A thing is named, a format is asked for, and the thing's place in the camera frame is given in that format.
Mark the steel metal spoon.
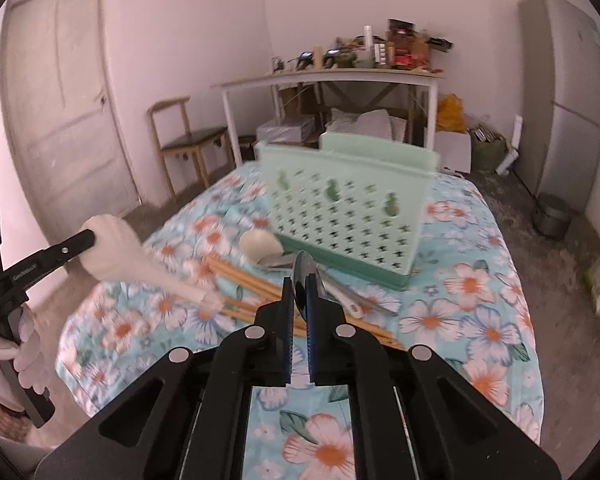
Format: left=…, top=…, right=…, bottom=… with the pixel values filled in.
left=258, top=254, right=398, bottom=316
left=292, top=252, right=326, bottom=316

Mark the white gloved left hand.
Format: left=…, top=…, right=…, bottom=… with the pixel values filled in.
left=0, top=306, right=50, bottom=413

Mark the mint green utensil basket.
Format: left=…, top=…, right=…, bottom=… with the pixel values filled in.
left=256, top=132, right=439, bottom=290

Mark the floral blue tablecloth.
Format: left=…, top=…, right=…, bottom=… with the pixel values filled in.
left=55, top=164, right=544, bottom=479

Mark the white sack under desk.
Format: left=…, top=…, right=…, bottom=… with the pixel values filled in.
left=326, top=108, right=407, bottom=143

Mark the white wooden door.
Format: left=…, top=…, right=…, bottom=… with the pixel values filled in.
left=0, top=0, right=140, bottom=243

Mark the wooden chair dark seat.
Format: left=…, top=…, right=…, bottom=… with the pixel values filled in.
left=147, top=96, right=236, bottom=200

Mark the white box on floor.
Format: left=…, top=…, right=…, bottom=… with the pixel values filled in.
left=434, top=131, right=471, bottom=174

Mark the green basket on floor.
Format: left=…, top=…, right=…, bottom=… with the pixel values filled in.
left=468, top=127, right=507, bottom=174

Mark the yellow plastic bag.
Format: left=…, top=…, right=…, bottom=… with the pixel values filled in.
left=436, top=93, right=466, bottom=133

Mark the dark metal pot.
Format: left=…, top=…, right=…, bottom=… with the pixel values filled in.
left=531, top=193, right=572, bottom=240

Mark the white desk table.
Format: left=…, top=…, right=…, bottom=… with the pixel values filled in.
left=215, top=68, right=442, bottom=166

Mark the clutter on desk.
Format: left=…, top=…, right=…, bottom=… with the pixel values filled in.
left=272, top=18, right=454, bottom=74

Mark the silver refrigerator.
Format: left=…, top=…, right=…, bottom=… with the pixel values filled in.
left=516, top=0, right=600, bottom=212

